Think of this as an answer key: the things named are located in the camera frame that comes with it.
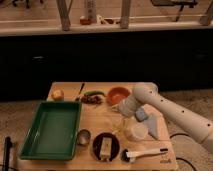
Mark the light blue cloth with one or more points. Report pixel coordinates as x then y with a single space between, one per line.
151 123

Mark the black handled knife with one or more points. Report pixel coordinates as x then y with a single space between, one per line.
81 88

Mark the white handled black brush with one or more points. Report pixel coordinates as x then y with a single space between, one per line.
130 156

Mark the dark round plate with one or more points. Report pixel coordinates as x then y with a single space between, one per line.
96 146

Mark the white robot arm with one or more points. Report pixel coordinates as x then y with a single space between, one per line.
195 125

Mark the small metal cup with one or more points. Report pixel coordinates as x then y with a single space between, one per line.
83 137

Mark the wooden table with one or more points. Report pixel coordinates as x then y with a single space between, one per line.
98 119

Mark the white plastic cup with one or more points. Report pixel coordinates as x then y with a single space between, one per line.
135 131

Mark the green chili pepper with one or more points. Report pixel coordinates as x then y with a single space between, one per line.
91 93

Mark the green plastic tray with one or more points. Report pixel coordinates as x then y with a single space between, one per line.
53 132

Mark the orange bowl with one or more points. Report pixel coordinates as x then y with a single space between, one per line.
116 94

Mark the yellow round fruit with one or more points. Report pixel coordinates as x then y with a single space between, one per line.
57 95

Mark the white bottle on shelf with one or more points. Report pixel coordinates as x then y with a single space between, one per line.
90 10

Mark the black pole left edge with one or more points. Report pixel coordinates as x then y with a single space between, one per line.
6 156

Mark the blue sponge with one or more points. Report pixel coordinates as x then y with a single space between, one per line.
141 115

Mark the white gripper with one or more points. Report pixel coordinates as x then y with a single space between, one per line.
128 106

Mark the brown grape bunch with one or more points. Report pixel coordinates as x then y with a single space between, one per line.
91 99

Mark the beige block on plate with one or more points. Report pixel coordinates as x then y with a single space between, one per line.
105 152

